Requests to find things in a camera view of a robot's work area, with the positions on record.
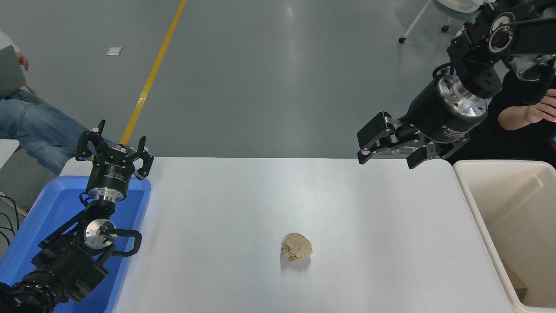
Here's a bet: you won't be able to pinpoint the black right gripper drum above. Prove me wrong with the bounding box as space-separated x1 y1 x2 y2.
398 80 475 144

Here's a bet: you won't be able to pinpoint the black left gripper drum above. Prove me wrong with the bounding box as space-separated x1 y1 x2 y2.
86 147 139 195

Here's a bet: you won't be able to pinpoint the tan paper ball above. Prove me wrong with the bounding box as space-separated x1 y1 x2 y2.
281 233 313 262

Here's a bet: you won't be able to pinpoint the person's hand beside bin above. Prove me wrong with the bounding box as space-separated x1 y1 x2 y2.
525 89 556 123

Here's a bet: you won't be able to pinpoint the seated person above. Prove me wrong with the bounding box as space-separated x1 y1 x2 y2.
0 30 119 176

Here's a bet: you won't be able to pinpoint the blue plastic tray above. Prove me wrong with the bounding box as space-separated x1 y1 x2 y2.
0 175 152 313

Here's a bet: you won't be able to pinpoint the small white side table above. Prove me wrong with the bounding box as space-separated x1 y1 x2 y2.
0 139 20 170

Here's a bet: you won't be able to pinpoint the person beside bin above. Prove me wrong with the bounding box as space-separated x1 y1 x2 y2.
452 70 556 169

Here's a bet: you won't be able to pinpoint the white wheeled chair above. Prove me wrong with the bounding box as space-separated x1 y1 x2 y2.
398 0 483 44

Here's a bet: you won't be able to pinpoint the large pale bin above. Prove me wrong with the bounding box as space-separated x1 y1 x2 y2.
453 160 556 313

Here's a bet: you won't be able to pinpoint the grey laptop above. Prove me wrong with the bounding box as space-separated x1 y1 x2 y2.
0 45 27 99

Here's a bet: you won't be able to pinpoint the brown cardboard scrap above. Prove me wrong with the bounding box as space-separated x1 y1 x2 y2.
506 265 529 301

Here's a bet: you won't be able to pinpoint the black floor cables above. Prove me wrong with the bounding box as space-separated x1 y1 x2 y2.
0 194 20 246

